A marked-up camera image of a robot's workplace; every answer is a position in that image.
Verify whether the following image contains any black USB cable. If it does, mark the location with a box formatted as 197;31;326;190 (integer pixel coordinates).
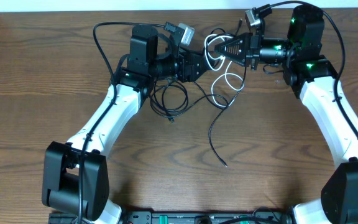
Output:
208;18;248;167

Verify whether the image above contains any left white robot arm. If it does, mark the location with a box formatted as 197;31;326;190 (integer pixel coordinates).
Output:
42;23;208;223

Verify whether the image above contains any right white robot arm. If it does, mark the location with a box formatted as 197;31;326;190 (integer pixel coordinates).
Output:
214;1;358;223

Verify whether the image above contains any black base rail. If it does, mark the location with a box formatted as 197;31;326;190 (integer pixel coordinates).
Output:
48;207;295;224

